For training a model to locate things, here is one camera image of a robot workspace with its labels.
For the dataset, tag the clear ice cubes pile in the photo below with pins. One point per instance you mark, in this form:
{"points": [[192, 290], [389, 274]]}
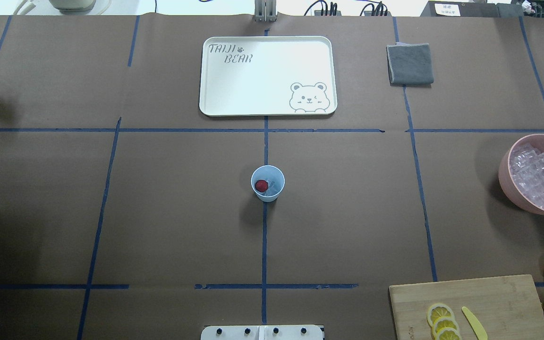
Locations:
{"points": [[527, 168]]}

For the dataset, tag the lemon slice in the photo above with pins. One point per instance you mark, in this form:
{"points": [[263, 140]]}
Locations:
{"points": [[437, 311], [448, 333], [443, 323]]}

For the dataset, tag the yellow plastic knife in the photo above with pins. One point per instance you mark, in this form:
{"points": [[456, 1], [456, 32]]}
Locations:
{"points": [[476, 326]]}

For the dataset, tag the pink bowl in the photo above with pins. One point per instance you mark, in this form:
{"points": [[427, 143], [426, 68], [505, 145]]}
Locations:
{"points": [[507, 181]]}

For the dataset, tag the white toaster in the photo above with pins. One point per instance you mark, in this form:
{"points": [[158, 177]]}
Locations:
{"points": [[73, 5]]}

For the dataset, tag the red strawberry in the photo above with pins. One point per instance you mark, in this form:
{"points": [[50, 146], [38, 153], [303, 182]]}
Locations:
{"points": [[261, 186]]}

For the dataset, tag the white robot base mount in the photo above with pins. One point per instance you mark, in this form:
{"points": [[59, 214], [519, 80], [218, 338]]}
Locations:
{"points": [[263, 332]]}

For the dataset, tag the cream bear serving tray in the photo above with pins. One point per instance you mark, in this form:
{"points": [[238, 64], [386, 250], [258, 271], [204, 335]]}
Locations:
{"points": [[267, 76]]}

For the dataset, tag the grey folded cloth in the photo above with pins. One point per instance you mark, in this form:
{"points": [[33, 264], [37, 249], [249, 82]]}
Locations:
{"points": [[410, 64]]}

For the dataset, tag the brown box with label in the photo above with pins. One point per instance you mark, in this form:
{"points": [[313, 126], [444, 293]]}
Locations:
{"points": [[443, 8]]}

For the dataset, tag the light blue plastic cup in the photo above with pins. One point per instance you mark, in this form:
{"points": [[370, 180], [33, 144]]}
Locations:
{"points": [[267, 172]]}

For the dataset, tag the wooden cutting board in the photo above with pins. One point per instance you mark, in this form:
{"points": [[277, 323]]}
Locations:
{"points": [[508, 307]]}

